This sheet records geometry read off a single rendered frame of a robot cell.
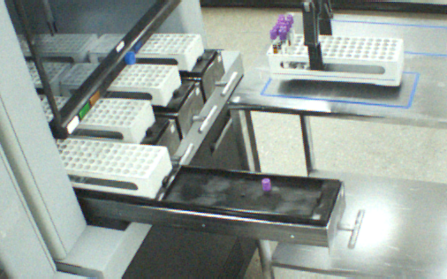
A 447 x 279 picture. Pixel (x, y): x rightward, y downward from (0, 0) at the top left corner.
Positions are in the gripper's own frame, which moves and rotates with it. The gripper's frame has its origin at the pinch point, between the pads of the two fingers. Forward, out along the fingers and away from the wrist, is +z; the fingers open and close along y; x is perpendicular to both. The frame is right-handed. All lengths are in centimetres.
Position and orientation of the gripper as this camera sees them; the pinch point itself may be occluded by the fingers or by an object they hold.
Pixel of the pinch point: (321, 49)
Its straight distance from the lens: 159.0
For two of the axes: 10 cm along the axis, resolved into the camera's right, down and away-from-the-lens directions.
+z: 1.7, 8.0, 5.8
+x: -9.3, -0.6, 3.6
